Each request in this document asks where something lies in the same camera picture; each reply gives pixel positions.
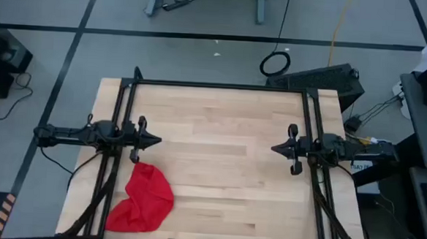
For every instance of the red cloth napkin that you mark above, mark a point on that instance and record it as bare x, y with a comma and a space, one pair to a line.
143, 200

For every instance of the black power adapter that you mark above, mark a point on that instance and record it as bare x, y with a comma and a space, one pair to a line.
352, 124

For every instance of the white labelled box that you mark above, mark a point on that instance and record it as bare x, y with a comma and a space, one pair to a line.
369, 188

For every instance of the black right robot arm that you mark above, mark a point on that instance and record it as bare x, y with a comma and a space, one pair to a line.
362, 151

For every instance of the black metal table frame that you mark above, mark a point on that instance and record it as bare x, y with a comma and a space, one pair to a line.
219, 85

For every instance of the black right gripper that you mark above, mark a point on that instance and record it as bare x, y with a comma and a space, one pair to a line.
297, 147

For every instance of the black equipment stack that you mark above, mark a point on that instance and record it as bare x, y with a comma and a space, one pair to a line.
1, 53

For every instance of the black desk base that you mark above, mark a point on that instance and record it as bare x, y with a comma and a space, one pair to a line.
406, 151

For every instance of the black power strip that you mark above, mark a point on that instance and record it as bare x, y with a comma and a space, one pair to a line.
175, 5

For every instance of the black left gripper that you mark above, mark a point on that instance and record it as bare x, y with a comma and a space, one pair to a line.
139, 139

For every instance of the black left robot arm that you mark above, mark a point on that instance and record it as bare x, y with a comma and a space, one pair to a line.
70, 135

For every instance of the black computer tower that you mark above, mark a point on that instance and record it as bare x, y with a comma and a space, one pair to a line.
321, 79

